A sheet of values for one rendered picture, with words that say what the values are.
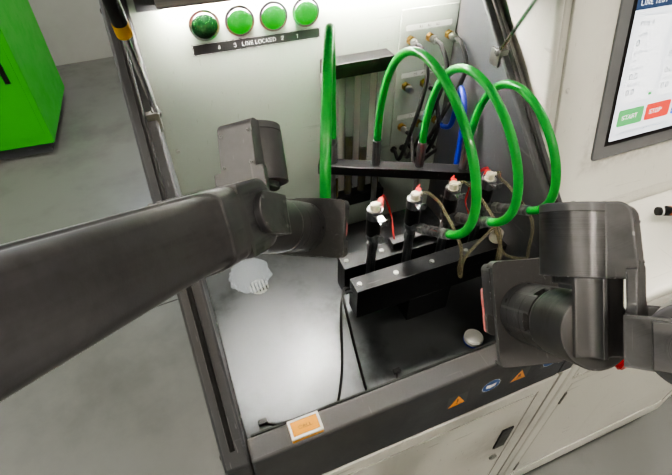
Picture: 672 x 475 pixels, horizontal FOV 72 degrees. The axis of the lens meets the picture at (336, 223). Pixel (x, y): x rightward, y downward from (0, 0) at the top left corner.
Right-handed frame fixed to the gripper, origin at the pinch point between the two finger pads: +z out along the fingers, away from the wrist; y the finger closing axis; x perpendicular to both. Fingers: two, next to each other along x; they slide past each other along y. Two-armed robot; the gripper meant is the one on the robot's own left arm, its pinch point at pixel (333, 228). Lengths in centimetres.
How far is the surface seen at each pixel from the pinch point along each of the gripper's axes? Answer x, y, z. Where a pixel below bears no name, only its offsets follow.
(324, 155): -8.5, -1.4, -7.3
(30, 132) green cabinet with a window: -51, 256, 129
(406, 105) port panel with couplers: -29, 3, 45
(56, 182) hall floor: -21, 233, 131
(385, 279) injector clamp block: 9.1, 1.1, 29.4
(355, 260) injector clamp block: 5.9, 7.8, 30.5
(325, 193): -4.1, -1.4, -6.4
